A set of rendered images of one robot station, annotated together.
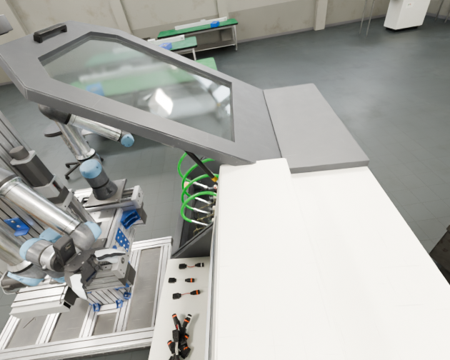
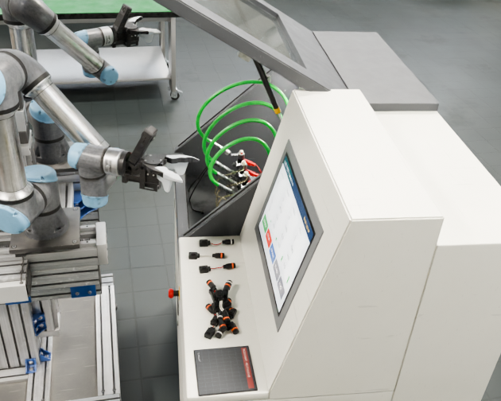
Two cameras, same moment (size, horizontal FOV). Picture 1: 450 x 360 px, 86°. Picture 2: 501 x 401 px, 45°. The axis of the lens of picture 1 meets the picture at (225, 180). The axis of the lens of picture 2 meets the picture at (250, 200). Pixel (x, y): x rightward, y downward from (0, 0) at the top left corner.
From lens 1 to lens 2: 1.23 m
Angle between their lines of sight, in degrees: 15
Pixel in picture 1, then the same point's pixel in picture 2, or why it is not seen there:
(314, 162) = (386, 101)
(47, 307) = (1, 286)
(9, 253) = (17, 172)
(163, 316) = (192, 288)
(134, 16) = not seen: outside the picture
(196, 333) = (240, 301)
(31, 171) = not seen: hidden behind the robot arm
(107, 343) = not seen: outside the picture
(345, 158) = (416, 100)
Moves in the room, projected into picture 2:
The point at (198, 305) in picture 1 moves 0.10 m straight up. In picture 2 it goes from (236, 278) to (238, 255)
